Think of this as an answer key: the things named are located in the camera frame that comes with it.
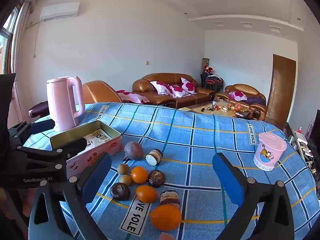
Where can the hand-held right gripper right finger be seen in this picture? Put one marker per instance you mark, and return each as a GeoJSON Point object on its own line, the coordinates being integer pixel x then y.
{"type": "Point", "coordinates": [226, 177]}

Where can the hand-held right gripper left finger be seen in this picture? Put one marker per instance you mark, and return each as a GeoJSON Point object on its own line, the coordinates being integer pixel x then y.
{"type": "Point", "coordinates": [96, 177]}

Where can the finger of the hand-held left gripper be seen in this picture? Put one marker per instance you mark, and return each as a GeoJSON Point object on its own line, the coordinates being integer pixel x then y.
{"type": "Point", "coordinates": [72, 147]}
{"type": "Point", "coordinates": [42, 126]}

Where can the round chocolate pastry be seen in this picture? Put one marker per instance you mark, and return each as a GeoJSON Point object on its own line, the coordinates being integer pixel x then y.
{"type": "Point", "coordinates": [156, 178]}
{"type": "Point", "coordinates": [120, 191]}

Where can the brown kiwi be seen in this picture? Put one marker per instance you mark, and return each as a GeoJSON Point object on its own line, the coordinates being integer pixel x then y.
{"type": "Point", "coordinates": [125, 180]}
{"type": "Point", "coordinates": [123, 169]}

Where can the pink tin box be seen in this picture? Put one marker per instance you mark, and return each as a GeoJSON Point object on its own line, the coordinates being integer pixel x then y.
{"type": "Point", "coordinates": [107, 147]}

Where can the small orange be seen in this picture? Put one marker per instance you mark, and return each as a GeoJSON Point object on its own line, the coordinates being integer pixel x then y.
{"type": "Point", "coordinates": [139, 175]}

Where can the purple passion fruit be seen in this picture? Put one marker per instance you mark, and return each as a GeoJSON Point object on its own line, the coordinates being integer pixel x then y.
{"type": "Point", "coordinates": [133, 150]}

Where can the oval orange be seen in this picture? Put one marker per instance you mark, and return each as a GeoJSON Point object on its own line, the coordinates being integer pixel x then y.
{"type": "Point", "coordinates": [146, 194]}

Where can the layered chocolate cake slice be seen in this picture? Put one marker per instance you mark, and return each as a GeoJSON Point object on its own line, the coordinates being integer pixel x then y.
{"type": "Point", "coordinates": [170, 198]}

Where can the cream cake roll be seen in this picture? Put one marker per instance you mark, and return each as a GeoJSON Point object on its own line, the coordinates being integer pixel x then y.
{"type": "Point", "coordinates": [155, 156]}

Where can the large orange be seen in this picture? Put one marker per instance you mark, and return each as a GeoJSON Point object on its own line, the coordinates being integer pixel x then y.
{"type": "Point", "coordinates": [165, 217]}

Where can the maroon stool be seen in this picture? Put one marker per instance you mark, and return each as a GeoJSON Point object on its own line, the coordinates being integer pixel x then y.
{"type": "Point", "coordinates": [37, 110]}

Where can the printed paper leaflet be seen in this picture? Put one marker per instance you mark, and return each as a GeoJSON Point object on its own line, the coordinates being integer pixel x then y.
{"type": "Point", "coordinates": [98, 137]}

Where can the pink electric kettle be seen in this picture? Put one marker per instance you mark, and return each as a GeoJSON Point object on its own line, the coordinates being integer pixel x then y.
{"type": "Point", "coordinates": [62, 105]}

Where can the blue checked blanket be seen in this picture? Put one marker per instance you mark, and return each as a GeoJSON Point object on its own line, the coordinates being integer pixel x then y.
{"type": "Point", "coordinates": [200, 142]}

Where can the pink cartoon cup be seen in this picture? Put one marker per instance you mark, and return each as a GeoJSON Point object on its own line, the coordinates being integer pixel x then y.
{"type": "Point", "coordinates": [268, 155]}

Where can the brown leather chaise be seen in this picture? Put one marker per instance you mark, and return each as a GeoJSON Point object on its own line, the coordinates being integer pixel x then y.
{"type": "Point", "coordinates": [100, 91]}

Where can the glass jar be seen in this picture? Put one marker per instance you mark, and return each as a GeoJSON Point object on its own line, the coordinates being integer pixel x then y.
{"type": "Point", "coordinates": [214, 105]}

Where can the wooden coffee table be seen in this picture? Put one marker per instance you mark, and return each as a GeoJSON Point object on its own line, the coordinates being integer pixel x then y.
{"type": "Point", "coordinates": [200, 108]}

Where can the purple cloth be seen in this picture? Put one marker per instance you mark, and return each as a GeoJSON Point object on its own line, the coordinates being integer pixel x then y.
{"type": "Point", "coordinates": [256, 100]}

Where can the white red floral pillow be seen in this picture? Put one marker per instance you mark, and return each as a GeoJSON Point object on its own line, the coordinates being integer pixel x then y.
{"type": "Point", "coordinates": [188, 85]}
{"type": "Point", "coordinates": [178, 91]}
{"type": "Point", "coordinates": [237, 95]}
{"type": "Point", "coordinates": [161, 88]}

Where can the pink rounded object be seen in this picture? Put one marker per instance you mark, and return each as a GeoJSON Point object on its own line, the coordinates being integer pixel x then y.
{"type": "Point", "coordinates": [167, 236]}

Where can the window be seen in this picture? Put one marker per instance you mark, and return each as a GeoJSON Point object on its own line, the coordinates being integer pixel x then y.
{"type": "Point", "coordinates": [6, 42]}

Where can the brown leather armchair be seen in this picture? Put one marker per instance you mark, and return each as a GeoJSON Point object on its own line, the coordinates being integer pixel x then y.
{"type": "Point", "coordinates": [246, 87]}

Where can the stacked dark chairs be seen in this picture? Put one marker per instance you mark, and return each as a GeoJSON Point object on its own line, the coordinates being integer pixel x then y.
{"type": "Point", "coordinates": [212, 82]}

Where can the brown wooden door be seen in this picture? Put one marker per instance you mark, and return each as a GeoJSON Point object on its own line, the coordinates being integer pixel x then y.
{"type": "Point", "coordinates": [280, 92]}

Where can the brown leather sofa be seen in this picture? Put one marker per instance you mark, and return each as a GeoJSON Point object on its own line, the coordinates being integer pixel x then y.
{"type": "Point", "coordinates": [150, 78]}

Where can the red plush toy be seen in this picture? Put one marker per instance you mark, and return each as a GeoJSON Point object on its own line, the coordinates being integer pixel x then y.
{"type": "Point", "coordinates": [208, 68]}

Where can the tall patterned vase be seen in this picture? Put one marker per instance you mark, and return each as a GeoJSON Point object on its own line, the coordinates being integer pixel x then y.
{"type": "Point", "coordinates": [205, 63]}

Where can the white air conditioner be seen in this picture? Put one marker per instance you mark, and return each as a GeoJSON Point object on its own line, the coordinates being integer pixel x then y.
{"type": "Point", "coordinates": [60, 10]}

